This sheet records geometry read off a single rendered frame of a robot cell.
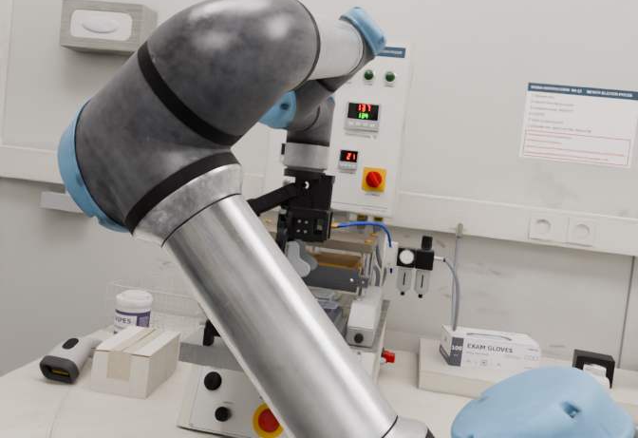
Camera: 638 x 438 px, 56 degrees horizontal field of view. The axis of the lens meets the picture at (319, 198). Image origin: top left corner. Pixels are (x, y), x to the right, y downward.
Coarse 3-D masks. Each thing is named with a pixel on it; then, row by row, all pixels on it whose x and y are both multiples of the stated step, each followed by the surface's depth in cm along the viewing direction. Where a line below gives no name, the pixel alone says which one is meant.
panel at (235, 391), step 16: (208, 368) 113; (224, 384) 112; (240, 384) 112; (208, 400) 111; (224, 400) 111; (240, 400) 110; (256, 400) 110; (192, 416) 110; (208, 416) 110; (240, 416) 109; (256, 416) 109; (224, 432) 108; (240, 432) 108; (256, 432) 108; (272, 432) 107
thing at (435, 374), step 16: (432, 352) 160; (432, 368) 148; (448, 368) 149; (464, 368) 150; (432, 384) 144; (448, 384) 144; (464, 384) 143; (480, 384) 142; (624, 384) 152; (624, 400) 140
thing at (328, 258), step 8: (312, 248) 131; (320, 248) 132; (312, 256) 131; (320, 256) 133; (328, 256) 134; (336, 256) 136; (344, 256) 137; (352, 256) 138; (320, 264) 124; (328, 264) 124; (336, 264) 124; (344, 264) 125; (352, 264) 126; (360, 264) 134
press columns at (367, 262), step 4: (372, 252) 137; (364, 256) 123; (368, 256) 123; (372, 256) 137; (364, 260) 123; (368, 260) 123; (372, 260) 138; (364, 264) 123; (368, 264) 123; (372, 264) 138; (364, 268) 123; (368, 268) 123; (372, 268) 138; (364, 272) 123; (368, 272) 138; (372, 272) 138; (360, 288) 123; (364, 288) 123; (360, 292) 123; (364, 292) 123; (364, 296) 123
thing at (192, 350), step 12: (192, 336) 93; (216, 336) 95; (180, 348) 90; (192, 348) 90; (204, 348) 90; (216, 348) 89; (228, 348) 90; (180, 360) 90; (192, 360) 90; (204, 360) 90; (216, 360) 89; (228, 360) 89
